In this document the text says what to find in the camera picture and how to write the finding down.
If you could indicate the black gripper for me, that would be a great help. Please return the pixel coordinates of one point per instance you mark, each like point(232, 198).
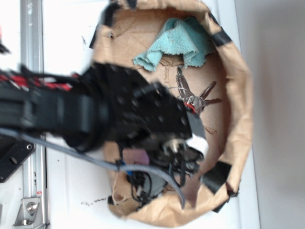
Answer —
point(169, 130)

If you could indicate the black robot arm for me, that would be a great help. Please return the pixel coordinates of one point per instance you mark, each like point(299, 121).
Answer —
point(106, 103)

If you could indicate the silver key bunch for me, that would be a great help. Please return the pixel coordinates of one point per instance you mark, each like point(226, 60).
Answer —
point(198, 102)

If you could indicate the brown paper bag tray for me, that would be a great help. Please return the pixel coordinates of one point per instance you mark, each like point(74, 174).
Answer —
point(228, 125)

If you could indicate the teal microfiber cloth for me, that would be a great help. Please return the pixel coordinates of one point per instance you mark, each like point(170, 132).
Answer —
point(187, 38)

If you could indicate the white plastic board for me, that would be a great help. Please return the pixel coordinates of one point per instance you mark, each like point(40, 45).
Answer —
point(77, 189)

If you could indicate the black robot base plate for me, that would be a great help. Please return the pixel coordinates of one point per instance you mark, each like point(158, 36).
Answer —
point(13, 153)

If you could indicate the aluminium extrusion rail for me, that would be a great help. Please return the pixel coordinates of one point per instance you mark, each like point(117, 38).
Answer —
point(34, 168)

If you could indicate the metal corner bracket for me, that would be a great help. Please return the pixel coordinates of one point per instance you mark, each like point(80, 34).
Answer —
point(29, 215)

